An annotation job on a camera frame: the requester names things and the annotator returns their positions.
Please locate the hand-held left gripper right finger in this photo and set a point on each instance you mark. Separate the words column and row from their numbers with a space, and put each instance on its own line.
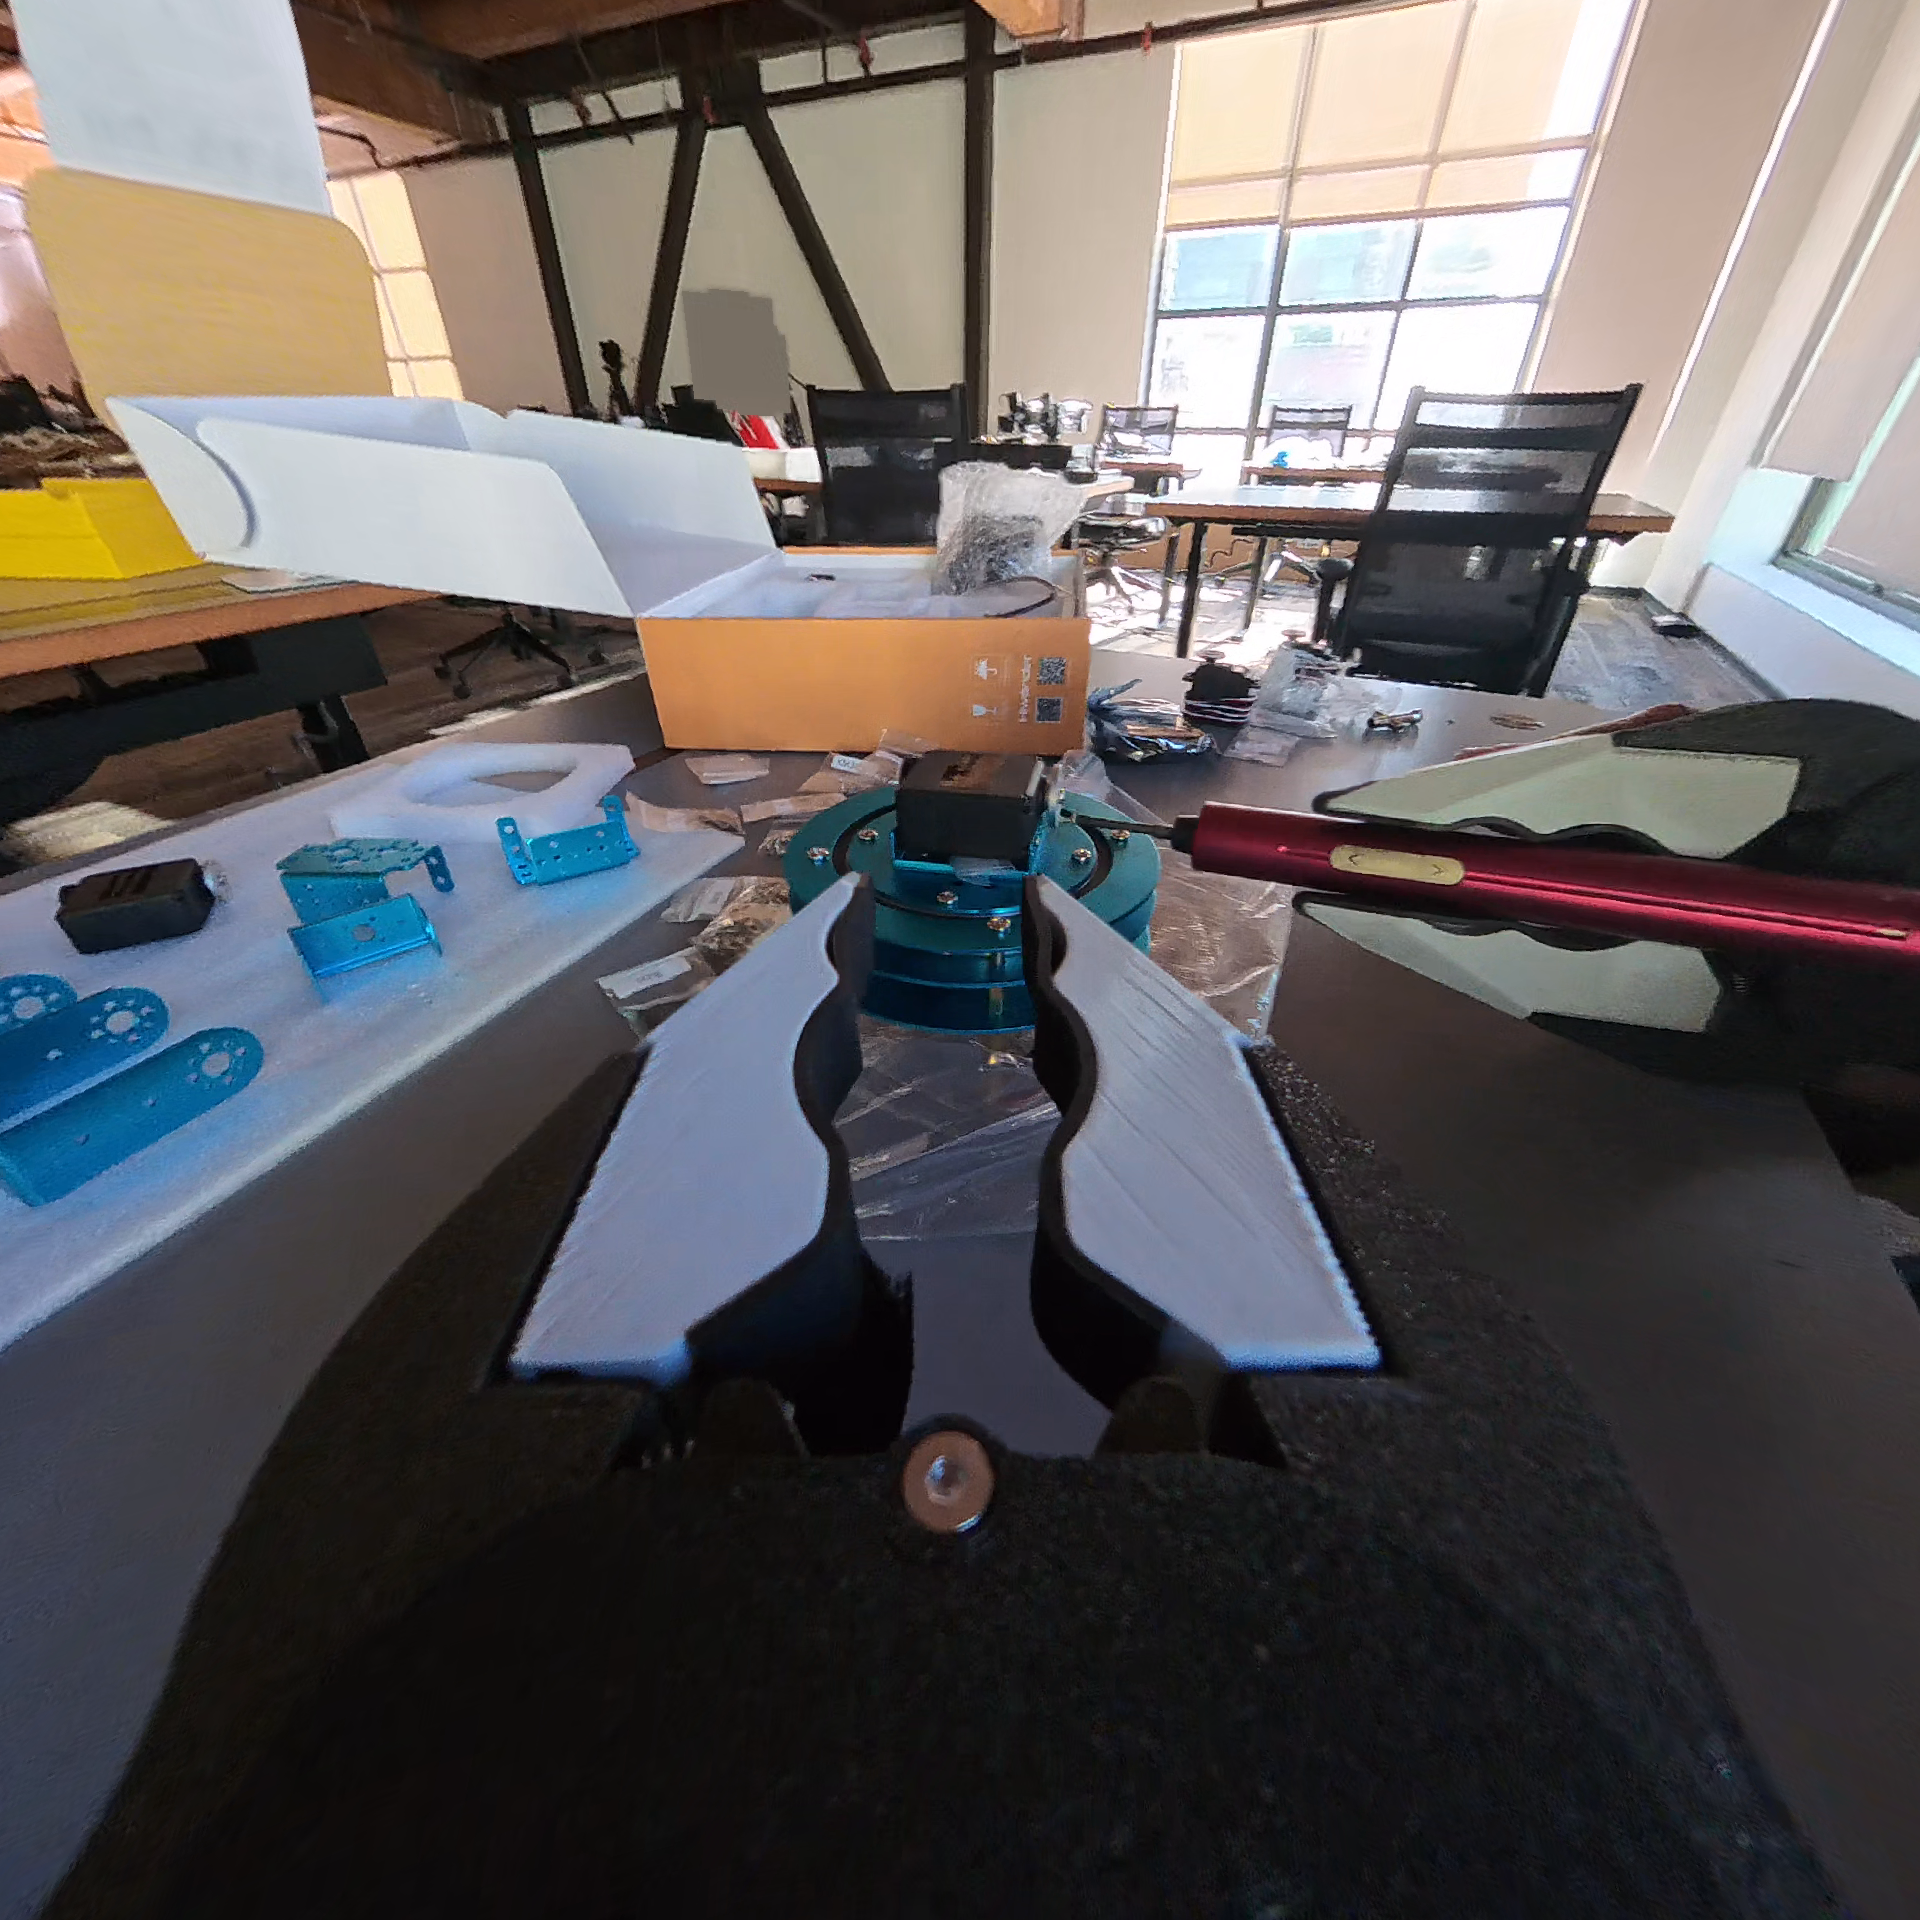
column 1201, row 1198

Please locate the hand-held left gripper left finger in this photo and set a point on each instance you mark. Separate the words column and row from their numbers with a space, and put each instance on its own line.
column 670, row 1198

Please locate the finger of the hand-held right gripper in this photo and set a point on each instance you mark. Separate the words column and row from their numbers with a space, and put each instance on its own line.
column 1575, row 967
column 1617, row 778

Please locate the red electric screwdriver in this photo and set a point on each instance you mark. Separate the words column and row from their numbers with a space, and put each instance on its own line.
column 1575, row 877

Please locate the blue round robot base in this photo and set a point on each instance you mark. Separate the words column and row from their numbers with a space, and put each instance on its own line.
column 944, row 967

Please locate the dark grey desk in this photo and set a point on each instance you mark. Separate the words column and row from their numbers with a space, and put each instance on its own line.
column 1495, row 1277

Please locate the black mesh office chair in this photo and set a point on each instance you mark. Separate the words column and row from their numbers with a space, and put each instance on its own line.
column 887, row 465
column 1473, row 597

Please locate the large clear plastic bag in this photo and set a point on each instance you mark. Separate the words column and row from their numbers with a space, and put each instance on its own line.
column 944, row 1119

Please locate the pile of small zip bags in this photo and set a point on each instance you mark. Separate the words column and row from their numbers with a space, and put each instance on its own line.
column 717, row 919

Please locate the clear parts bag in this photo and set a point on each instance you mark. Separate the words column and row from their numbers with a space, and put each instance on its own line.
column 1336, row 709

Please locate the white foam sheet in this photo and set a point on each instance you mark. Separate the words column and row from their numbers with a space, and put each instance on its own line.
column 378, row 1050

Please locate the black servo motor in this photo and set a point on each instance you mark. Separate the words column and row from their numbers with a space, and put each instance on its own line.
column 970, row 799
column 136, row 912
column 1215, row 689

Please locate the wooden office table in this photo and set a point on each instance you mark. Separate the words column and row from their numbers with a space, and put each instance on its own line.
column 1288, row 508

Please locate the group of blue metal brackets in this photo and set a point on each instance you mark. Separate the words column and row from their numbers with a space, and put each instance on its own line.
column 136, row 1109

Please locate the orange box with white lid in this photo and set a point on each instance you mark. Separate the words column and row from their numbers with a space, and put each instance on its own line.
column 841, row 674

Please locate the large grid window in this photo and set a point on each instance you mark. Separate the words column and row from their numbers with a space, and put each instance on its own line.
column 1348, row 273

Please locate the bubble wrap bag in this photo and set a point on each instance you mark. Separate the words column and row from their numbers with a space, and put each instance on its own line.
column 1006, row 524

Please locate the yellow box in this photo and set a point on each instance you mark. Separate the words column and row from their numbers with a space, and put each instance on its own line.
column 79, row 531

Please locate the light wooden panel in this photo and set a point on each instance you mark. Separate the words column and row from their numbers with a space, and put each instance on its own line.
column 192, row 300

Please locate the white panel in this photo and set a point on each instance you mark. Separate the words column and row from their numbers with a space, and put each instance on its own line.
column 165, row 94

